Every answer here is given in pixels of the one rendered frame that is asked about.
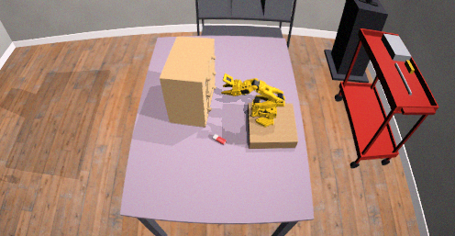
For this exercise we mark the red and white eraser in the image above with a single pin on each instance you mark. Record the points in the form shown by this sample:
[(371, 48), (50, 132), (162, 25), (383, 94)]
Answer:
[(219, 139)]

